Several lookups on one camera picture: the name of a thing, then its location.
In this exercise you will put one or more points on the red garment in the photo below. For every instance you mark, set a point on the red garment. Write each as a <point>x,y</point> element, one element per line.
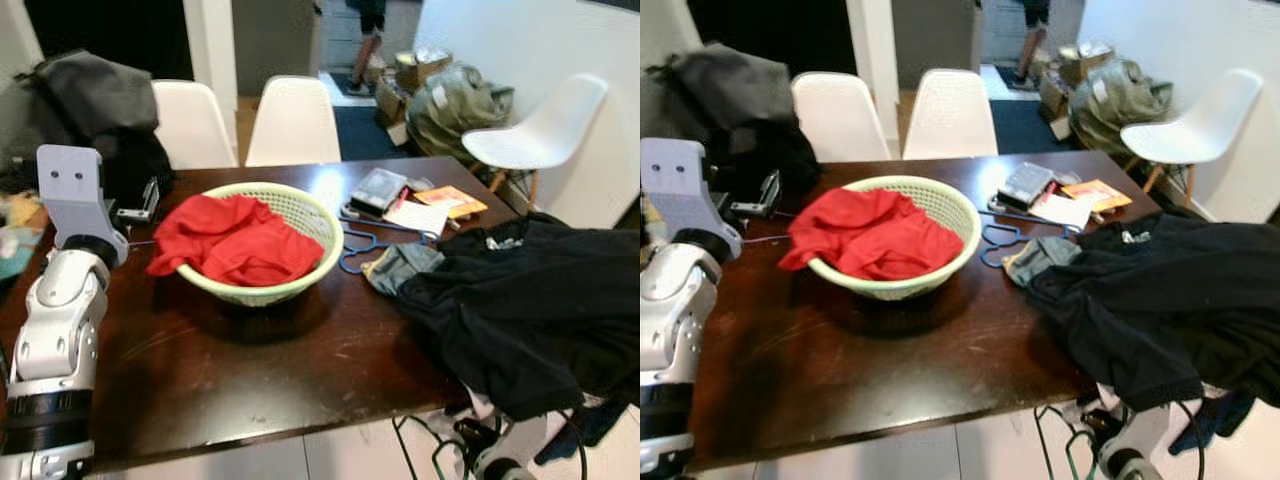
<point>235,240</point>
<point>870,235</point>

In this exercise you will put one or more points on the black wallet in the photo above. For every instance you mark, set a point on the black wallet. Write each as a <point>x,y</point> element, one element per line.
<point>1025,185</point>
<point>378,190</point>

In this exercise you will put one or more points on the cardboard box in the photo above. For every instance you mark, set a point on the cardboard box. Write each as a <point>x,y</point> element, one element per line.
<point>415,70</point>
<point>1080,62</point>

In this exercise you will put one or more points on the blue plastic hanger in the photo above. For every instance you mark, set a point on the blue plastic hanger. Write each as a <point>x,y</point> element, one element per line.
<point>348,262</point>
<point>990,255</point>

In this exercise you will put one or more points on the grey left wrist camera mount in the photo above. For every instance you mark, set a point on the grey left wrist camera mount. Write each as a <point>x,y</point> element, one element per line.
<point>75,195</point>
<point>680,190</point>

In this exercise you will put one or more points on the grey folded cloth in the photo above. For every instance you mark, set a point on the grey folded cloth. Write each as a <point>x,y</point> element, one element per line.
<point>1040,260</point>
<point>400,268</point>

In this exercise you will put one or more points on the person leg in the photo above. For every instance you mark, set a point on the person leg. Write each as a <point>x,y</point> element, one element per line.
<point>1030,50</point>
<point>365,50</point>

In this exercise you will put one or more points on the black garment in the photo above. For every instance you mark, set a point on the black garment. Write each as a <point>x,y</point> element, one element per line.
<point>1160,300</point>
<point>520,300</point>

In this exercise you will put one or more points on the dark grey jacket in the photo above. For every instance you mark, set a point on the dark grey jacket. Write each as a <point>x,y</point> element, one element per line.
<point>90,100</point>
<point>730,90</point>

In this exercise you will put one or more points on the white paper sheet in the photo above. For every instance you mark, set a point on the white paper sheet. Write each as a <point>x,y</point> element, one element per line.
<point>1062,210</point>
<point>415,218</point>

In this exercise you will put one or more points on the olive green backpack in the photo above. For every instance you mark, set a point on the olive green backpack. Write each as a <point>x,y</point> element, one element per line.
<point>460,110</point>
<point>1115,105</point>

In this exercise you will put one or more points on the teal plastic hanger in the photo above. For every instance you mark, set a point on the teal plastic hanger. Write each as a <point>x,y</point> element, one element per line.
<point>1072,462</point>
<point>440,462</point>

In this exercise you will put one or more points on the pale multicoloured cloth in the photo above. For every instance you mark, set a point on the pale multicoloured cloth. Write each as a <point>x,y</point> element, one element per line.
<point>15,235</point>

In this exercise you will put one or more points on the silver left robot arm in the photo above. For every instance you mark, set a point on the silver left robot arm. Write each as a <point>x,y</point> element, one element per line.
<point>60,330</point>
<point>680,320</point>

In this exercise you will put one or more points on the pale green plastic basket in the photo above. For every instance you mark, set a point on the pale green plastic basket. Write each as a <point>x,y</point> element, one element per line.
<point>890,287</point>
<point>250,290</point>

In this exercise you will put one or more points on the orange booklet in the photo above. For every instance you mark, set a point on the orange booklet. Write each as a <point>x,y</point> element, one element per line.
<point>452,200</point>
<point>1100,195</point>

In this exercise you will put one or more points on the dark blue rug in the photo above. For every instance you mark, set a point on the dark blue rug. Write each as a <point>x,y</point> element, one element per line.
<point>365,135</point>
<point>1025,130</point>

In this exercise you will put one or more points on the white plastic chair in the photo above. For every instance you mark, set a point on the white plastic chair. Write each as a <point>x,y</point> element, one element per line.
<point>1195,130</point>
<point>292,120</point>
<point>540,140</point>
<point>195,125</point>
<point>948,112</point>
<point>840,115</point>

